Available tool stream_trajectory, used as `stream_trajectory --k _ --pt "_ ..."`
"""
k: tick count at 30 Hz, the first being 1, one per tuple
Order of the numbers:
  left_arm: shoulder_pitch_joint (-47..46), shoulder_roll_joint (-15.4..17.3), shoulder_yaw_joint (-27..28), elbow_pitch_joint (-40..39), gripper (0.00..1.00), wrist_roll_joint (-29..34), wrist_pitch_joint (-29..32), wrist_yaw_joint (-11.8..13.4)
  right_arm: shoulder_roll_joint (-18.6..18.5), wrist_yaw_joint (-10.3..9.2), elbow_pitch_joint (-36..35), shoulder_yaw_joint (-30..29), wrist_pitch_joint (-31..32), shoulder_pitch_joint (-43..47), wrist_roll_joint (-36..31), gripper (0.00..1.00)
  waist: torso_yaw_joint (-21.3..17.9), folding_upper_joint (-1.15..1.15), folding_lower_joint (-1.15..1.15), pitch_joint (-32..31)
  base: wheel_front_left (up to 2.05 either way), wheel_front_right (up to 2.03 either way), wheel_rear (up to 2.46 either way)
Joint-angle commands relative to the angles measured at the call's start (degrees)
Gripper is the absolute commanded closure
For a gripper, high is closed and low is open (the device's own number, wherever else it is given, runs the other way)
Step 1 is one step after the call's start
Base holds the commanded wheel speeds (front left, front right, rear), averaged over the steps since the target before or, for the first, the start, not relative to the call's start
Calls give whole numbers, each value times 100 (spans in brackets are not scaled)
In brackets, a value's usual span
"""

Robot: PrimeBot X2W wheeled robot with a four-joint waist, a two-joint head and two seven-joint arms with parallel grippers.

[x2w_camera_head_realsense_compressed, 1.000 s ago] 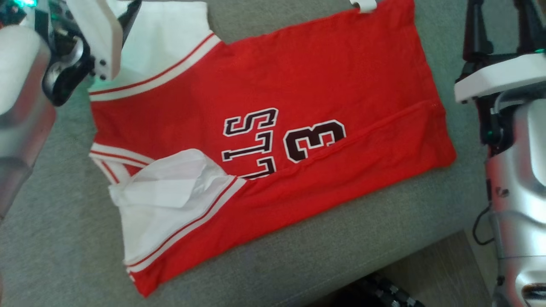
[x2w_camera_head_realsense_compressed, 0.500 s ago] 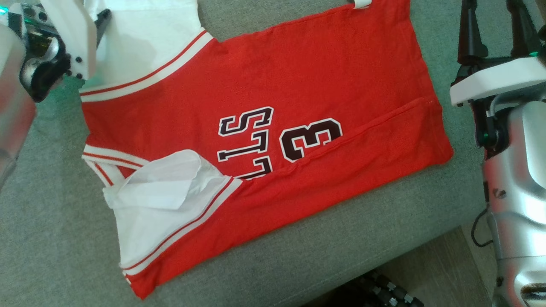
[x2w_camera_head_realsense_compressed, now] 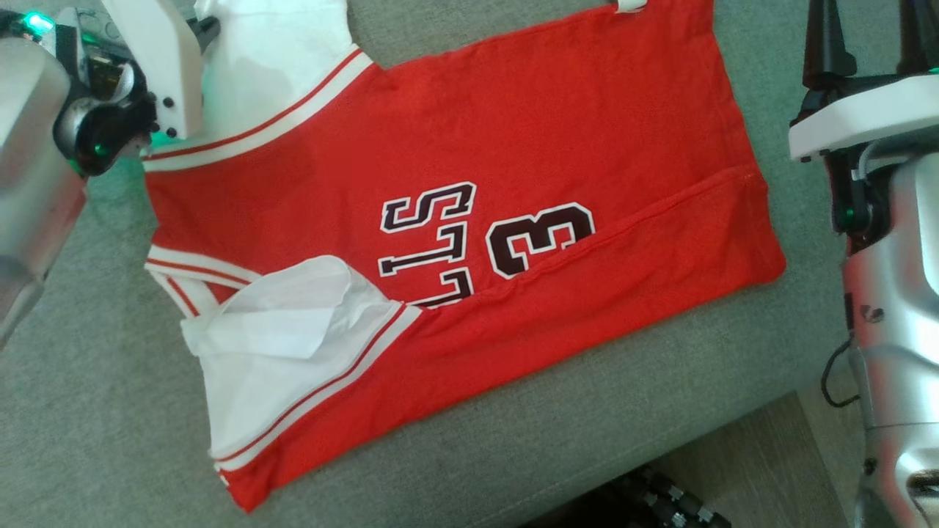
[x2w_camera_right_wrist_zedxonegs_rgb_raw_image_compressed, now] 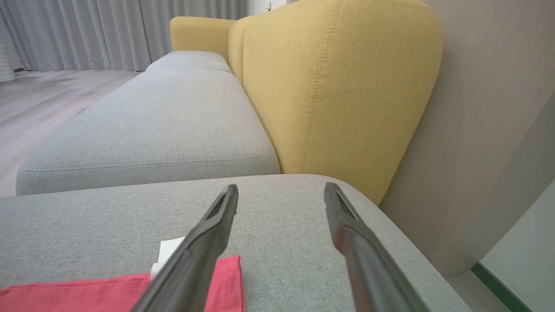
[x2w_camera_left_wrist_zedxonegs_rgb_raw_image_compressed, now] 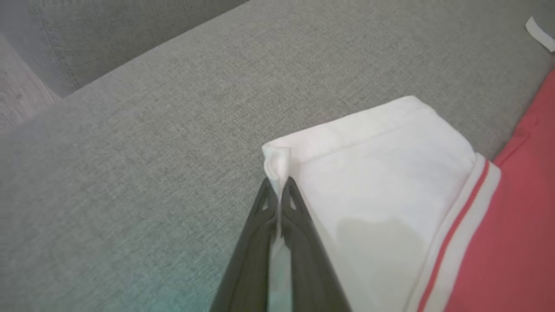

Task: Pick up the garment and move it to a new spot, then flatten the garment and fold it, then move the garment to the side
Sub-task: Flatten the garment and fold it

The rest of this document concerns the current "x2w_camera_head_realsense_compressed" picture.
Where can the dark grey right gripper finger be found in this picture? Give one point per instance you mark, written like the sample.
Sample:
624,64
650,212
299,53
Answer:
827,44
921,33

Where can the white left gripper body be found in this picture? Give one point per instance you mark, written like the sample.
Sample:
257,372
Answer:
165,66

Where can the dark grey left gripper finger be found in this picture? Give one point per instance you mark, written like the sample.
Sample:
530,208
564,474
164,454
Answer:
204,31

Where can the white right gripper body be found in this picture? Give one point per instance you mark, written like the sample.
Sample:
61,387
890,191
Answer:
866,114

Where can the red basketball jersey white sleeves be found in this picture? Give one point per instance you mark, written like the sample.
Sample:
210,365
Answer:
513,132

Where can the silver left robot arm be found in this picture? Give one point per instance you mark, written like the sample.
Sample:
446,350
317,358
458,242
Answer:
29,147

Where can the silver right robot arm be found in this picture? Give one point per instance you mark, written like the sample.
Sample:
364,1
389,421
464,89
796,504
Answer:
895,293

